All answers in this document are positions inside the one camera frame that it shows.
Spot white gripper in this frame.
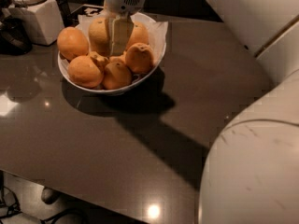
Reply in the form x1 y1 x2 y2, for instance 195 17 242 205
103 0 146 56

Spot orange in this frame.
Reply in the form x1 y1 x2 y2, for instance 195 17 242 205
57 27 89 61
67 56 104 89
126 21 149 49
125 43 154 74
88 17 110 57
102 63 132 90

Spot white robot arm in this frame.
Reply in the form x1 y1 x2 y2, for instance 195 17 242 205
115 0 299 224

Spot flat box behind bowl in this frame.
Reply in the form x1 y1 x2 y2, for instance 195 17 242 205
70 4 103 24

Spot white ceramic bowl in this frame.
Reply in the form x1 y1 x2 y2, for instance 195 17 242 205
57 10 167 97

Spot white paper liner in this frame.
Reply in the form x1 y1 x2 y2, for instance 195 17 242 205
59 9 169 91

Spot dark cup behind container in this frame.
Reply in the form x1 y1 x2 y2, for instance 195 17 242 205
55 0 72 27

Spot white square container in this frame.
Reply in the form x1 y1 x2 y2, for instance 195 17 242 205
8 0 64 46

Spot black round object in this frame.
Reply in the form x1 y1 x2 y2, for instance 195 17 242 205
0 18 32 55

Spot shoe under table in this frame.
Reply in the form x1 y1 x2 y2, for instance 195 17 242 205
41 187 61 204

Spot black cables on floor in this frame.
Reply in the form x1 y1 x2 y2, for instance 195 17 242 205
0 184 90 224

